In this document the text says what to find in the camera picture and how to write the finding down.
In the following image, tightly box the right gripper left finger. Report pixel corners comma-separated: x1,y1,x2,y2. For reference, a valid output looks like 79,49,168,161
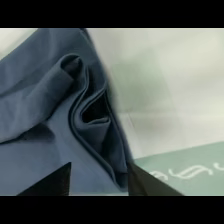
17,161,73,197

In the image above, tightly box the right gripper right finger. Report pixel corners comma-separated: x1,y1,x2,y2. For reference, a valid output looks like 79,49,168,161
126,161,184,197

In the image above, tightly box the blue shirt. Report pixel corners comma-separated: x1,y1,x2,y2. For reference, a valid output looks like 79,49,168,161
0,28,135,197

